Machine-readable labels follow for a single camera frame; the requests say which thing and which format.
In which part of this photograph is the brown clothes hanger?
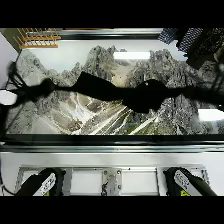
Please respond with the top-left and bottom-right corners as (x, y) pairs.
(13, 28), (63, 50)

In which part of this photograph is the blue checked garment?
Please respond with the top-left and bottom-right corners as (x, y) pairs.
(157, 28), (180, 45)

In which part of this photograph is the black white patterned garment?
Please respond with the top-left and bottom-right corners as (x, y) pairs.
(176, 28), (205, 54)

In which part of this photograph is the heap of clothes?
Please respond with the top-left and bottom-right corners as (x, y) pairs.
(185, 28), (224, 70)

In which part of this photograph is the black cable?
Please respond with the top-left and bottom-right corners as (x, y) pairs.
(0, 159), (16, 197)

